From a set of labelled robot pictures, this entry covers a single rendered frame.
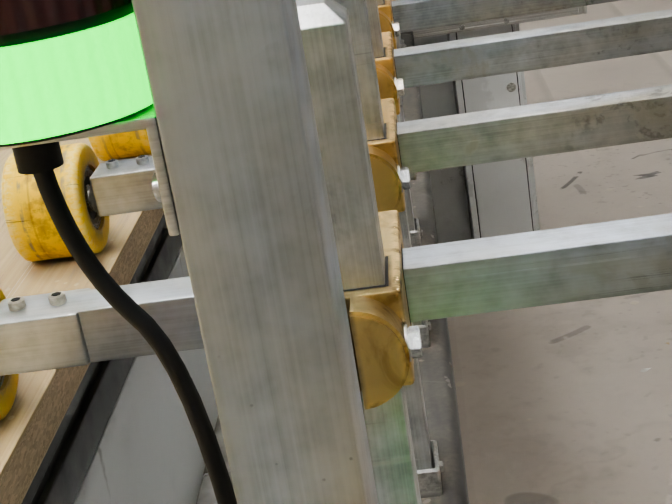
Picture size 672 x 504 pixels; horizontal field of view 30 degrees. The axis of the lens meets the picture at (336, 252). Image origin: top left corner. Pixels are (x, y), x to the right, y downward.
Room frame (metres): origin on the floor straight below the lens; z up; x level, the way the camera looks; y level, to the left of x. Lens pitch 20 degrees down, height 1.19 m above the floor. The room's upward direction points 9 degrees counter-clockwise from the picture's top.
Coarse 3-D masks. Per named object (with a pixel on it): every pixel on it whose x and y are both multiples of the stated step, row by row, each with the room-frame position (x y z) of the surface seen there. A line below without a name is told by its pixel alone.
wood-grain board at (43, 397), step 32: (0, 160) 1.18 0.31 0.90; (0, 192) 1.07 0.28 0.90; (0, 224) 0.97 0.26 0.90; (128, 224) 0.92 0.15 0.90; (0, 256) 0.89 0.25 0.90; (96, 256) 0.85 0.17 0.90; (128, 256) 0.87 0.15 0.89; (32, 288) 0.81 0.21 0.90; (64, 288) 0.80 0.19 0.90; (32, 384) 0.65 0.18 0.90; (64, 384) 0.67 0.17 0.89; (32, 416) 0.61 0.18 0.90; (0, 448) 0.58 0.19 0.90; (32, 448) 0.60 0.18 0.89; (0, 480) 0.55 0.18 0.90; (32, 480) 0.59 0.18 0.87
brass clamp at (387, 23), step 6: (384, 0) 1.31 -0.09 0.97; (390, 0) 1.32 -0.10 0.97; (378, 6) 1.28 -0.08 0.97; (384, 6) 1.28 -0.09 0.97; (390, 6) 1.28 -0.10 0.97; (384, 12) 1.28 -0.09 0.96; (390, 12) 1.28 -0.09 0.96; (384, 18) 1.26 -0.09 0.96; (390, 18) 1.28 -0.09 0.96; (384, 24) 1.26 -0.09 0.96; (390, 24) 1.26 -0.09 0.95; (396, 24) 1.27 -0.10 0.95; (384, 30) 1.26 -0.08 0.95; (390, 30) 1.26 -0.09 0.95; (396, 30) 1.27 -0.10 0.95; (396, 36) 1.27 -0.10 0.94; (396, 42) 1.32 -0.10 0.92; (396, 48) 1.28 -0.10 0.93
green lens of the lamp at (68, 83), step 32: (96, 32) 0.29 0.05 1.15; (128, 32) 0.30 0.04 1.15; (0, 64) 0.29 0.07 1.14; (32, 64) 0.29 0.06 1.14; (64, 64) 0.29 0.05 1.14; (96, 64) 0.29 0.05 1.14; (128, 64) 0.30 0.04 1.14; (0, 96) 0.29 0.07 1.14; (32, 96) 0.29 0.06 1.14; (64, 96) 0.29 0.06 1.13; (96, 96) 0.29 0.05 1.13; (128, 96) 0.30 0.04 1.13; (0, 128) 0.29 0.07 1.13; (32, 128) 0.29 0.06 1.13; (64, 128) 0.29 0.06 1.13
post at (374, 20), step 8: (368, 0) 1.04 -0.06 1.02; (376, 0) 1.06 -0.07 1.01; (368, 8) 1.04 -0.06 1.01; (376, 8) 1.04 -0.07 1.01; (376, 16) 1.04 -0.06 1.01; (376, 24) 1.04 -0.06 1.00; (376, 32) 1.04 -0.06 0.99; (376, 40) 1.04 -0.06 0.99; (376, 48) 1.04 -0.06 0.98; (376, 56) 1.04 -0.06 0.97; (400, 216) 1.04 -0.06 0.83; (408, 224) 1.07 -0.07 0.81; (408, 232) 1.04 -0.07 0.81; (408, 240) 1.04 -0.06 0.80
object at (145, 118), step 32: (32, 32) 0.29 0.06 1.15; (64, 32) 0.29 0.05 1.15; (96, 128) 0.29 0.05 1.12; (128, 128) 0.30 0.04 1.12; (32, 160) 0.31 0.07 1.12; (160, 160) 0.30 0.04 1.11; (160, 192) 0.30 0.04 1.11; (64, 224) 0.31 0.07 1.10; (96, 288) 0.31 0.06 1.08; (128, 320) 0.31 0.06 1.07; (160, 352) 0.31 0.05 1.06; (192, 384) 0.31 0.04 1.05; (192, 416) 0.31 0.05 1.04; (224, 480) 0.31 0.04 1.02
